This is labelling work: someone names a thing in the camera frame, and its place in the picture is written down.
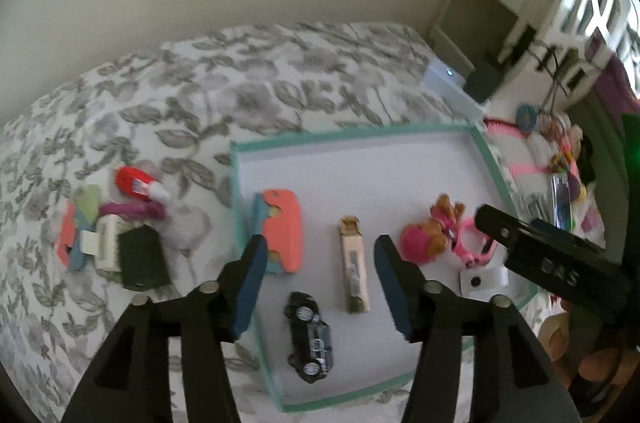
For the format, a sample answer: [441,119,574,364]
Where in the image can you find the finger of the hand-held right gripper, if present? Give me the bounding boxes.
[530,218,607,255]
[474,204,535,255]

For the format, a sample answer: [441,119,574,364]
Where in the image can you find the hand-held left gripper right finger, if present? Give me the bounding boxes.
[374,234,571,423]

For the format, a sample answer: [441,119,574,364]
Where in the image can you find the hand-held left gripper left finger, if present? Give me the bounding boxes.
[60,233,269,423]

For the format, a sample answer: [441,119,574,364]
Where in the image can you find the tan wooden block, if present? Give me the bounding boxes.
[339,216,372,315]

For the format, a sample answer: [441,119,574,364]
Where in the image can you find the white square piece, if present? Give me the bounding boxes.
[459,268,509,297]

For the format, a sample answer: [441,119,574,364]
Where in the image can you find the pink dog toy figure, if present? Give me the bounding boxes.
[401,194,466,265]

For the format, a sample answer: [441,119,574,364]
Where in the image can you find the large coral and blue case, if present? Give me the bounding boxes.
[252,189,304,276]

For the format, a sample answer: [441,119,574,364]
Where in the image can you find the black toy car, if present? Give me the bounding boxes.
[284,291,334,384]

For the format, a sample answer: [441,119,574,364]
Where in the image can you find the shallow teal cardboard box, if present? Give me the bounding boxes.
[230,124,538,414]

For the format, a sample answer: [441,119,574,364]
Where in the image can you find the black power adapter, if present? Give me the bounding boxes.
[116,224,172,292]

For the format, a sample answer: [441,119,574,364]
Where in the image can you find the purple tube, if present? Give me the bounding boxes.
[99,201,167,220]

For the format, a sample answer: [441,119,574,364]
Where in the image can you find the white plastic block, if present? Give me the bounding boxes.
[94,214,125,275]

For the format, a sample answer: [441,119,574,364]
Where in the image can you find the red glue bottle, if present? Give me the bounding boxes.
[115,166,171,204]

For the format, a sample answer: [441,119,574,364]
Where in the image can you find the light green plastic piece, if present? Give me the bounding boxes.
[75,184,103,224]

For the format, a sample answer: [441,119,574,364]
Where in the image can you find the small coral and blue card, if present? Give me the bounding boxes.
[55,203,88,272]

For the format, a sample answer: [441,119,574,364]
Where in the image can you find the person's right hand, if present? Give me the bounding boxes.
[570,343,640,409]

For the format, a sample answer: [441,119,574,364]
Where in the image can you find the smartphone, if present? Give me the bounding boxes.
[550,175,573,231]

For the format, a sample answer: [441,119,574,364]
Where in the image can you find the pink crochet mat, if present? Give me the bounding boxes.
[482,118,601,254]

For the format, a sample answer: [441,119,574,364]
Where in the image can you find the pile of colourful small toys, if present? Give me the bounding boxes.
[537,113,596,204]

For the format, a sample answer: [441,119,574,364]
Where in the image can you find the round blue tin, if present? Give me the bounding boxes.
[515,103,539,134]

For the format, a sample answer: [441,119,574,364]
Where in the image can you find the black charger brick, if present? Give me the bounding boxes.
[462,58,503,104]

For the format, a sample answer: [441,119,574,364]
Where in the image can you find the grey floral blanket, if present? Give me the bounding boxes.
[0,22,501,423]

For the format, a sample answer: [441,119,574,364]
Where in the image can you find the white cut-out cabinet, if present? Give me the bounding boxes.
[540,0,640,104]

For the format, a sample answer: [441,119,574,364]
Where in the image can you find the black charger cable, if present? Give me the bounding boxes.
[530,45,576,114]

